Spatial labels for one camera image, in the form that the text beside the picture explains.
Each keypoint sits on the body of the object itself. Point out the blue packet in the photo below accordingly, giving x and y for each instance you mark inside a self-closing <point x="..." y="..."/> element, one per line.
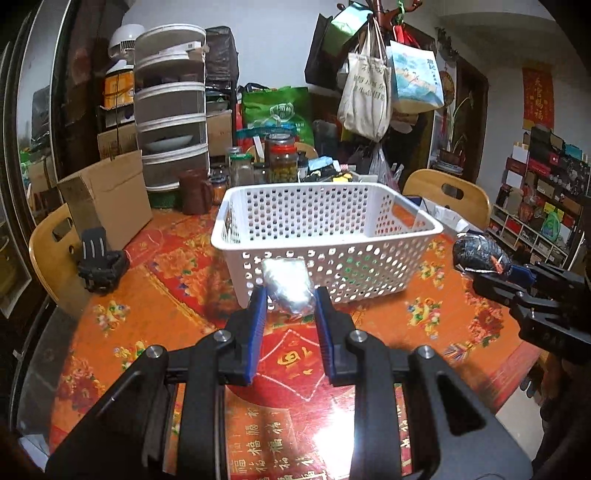
<point x="323" y="164"/>

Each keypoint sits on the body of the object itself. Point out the small spice jar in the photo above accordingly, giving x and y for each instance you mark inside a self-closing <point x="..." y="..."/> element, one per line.
<point x="219" y="189"/>

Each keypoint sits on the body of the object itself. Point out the open cardboard box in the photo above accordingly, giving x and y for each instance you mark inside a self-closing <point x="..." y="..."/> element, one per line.
<point x="115" y="198"/>

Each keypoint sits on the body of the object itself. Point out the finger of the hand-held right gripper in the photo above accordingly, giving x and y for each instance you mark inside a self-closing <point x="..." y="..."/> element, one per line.
<point x="496" y="286"/>
<point x="524" y="275"/>

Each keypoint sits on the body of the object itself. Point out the tiered mesh food rack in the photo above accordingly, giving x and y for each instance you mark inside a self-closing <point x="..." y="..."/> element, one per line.
<point x="171" y="134"/>

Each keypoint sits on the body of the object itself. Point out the potted plant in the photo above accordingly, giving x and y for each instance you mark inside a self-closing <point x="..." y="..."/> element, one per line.
<point x="457" y="138"/>

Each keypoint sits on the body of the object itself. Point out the green paper bag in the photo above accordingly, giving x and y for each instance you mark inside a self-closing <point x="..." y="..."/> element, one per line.
<point x="348" y="25"/>

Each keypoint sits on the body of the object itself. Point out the dark glass cabinet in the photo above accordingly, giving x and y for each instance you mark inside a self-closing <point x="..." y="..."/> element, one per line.
<point x="27" y="161"/>

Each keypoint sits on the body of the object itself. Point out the yellow box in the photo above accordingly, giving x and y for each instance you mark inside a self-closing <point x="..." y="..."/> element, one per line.
<point x="117" y="90"/>

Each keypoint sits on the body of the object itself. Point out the black plastic bag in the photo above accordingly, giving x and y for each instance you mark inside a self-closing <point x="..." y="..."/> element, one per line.
<point x="221" y="55"/>
<point x="478" y="254"/>

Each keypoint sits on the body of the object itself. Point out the clear hanging plastic bag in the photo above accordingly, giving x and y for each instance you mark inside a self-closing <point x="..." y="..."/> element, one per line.
<point x="383" y="168"/>

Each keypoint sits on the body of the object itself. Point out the white fan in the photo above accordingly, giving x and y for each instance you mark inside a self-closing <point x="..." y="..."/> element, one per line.
<point x="122" y="41"/>

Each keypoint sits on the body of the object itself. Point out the glass jar with metal lid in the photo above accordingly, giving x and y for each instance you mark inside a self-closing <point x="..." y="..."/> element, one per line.
<point x="241" y="173"/>

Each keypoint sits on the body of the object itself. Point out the white paper sheets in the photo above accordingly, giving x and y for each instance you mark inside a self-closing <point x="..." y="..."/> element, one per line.
<point x="443" y="214"/>

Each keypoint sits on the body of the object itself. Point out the wooden chair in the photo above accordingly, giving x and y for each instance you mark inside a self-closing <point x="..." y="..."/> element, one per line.
<point x="51" y="258"/>
<point x="429" y="189"/>

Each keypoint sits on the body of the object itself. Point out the white canvas tote bag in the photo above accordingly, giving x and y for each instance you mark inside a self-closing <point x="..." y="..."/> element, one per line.
<point x="364" y="97"/>

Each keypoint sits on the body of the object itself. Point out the large glass jar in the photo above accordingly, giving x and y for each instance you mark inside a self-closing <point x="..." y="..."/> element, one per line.
<point x="281" y="161"/>

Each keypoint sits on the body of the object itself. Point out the black hanging bag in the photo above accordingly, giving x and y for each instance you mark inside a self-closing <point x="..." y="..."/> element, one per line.
<point x="318" y="60"/>

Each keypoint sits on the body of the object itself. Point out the flat cardboard box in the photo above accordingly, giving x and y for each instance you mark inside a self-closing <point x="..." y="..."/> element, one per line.
<point x="115" y="143"/>

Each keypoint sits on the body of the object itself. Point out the white perforated plastic basket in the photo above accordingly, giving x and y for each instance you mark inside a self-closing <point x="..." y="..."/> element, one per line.
<point x="369" y="258"/>

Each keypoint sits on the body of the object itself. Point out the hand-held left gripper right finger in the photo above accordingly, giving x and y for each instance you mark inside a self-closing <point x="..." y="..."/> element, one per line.
<point x="325" y="332"/>

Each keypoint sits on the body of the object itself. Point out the blue printed paper bag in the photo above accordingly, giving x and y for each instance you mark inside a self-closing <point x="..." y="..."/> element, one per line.
<point x="415" y="78"/>

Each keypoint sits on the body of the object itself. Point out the clear grey plastic packet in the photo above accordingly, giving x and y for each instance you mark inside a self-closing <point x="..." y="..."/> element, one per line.
<point x="288" y="286"/>

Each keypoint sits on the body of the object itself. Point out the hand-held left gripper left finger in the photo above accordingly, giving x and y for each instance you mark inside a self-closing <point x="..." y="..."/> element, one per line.
<point x="256" y="337"/>

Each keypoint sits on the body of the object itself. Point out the green shopping bag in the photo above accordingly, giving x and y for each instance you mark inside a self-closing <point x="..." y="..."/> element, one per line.
<point x="277" y="110"/>

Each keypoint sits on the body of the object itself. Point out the black phone stand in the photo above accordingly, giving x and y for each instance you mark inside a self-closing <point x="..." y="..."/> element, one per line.
<point x="99" y="270"/>

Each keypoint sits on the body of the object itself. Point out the red wall scroll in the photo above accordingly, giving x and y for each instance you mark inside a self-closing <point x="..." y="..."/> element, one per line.
<point x="538" y="99"/>

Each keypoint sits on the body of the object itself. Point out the brown ceramic jug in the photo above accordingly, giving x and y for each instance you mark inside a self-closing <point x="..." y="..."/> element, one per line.
<point x="196" y="194"/>

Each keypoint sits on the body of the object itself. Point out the white shelf with boxes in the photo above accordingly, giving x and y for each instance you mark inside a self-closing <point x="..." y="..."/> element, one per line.
<point x="531" y="207"/>

